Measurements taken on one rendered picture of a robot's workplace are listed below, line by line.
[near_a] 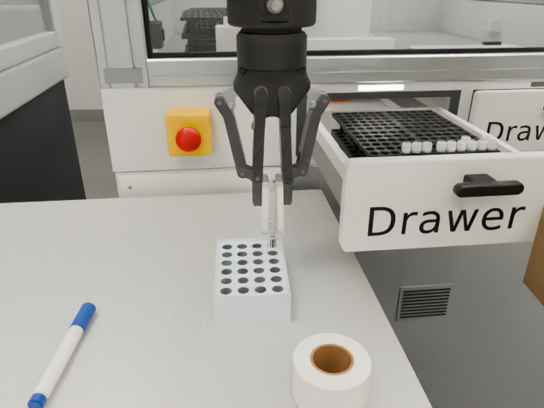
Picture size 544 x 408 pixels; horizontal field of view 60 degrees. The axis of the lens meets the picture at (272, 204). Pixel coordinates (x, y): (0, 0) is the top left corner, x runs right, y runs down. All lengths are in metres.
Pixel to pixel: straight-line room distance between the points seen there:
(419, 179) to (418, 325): 0.64
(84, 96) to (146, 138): 3.61
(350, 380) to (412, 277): 0.64
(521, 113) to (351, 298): 0.53
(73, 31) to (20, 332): 3.88
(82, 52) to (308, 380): 4.08
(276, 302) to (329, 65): 0.44
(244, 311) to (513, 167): 0.34
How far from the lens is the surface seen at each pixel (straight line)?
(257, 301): 0.52
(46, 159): 1.61
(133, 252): 0.69
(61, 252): 0.72
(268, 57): 0.49
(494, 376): 1.34
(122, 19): 0.81
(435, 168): 0.54
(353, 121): 0.78
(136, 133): 0.84
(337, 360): 0.46
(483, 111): 0.93
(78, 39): 4.35
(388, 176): 0.52
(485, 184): 0.53
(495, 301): 1.18
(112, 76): 0.82
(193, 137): 0.75
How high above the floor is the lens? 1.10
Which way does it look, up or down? 25 degrees down
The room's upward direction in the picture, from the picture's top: straight up
